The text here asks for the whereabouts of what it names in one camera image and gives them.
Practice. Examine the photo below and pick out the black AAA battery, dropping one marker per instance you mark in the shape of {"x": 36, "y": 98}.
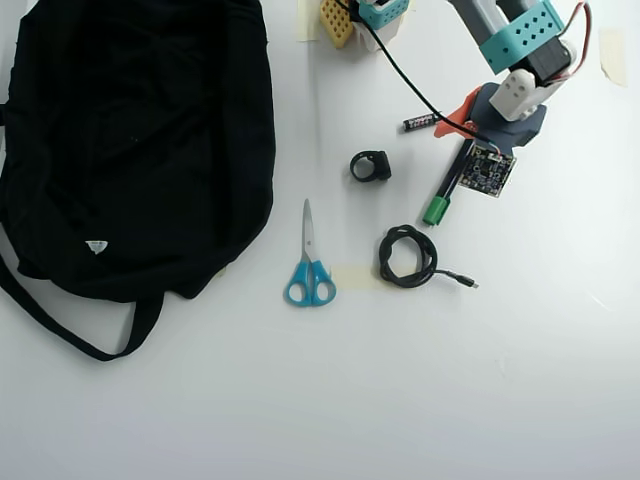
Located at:
{"x": 417, "y": 123}

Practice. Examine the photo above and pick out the grey and teal robot arm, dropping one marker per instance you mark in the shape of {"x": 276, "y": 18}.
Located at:
{"x": 520, "y": 35}

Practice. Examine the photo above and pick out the black fabric bag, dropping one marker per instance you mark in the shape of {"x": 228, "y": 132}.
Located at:
{"x": 125, "y": 150}

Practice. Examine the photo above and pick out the torn masking tape piece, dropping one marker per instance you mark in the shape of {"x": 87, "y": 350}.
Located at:
{"x": 614, "y": 55}

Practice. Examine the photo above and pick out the green capped black marker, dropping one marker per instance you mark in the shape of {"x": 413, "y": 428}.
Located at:
{"x": 436, "y": 210}

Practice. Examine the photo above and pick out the short masking tape patch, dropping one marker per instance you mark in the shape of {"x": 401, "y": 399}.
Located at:
{"x": 350, "y": 276}

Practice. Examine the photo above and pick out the bare camera circuit board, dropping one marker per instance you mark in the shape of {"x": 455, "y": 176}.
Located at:
{"x": 485, "y": 172}

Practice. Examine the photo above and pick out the white yellow teal robot base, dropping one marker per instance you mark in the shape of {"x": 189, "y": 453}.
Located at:
{"x": 337, "y": 22}

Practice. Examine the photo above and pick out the long masking tape strip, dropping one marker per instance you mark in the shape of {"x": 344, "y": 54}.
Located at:
{"x": 307, "y": 25}

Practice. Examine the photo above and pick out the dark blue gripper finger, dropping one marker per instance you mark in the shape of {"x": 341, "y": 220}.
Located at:
{"x": 462, "y": 172}

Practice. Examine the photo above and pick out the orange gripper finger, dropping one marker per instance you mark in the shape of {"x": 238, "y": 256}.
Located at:
{"x": 452, "y": 125}

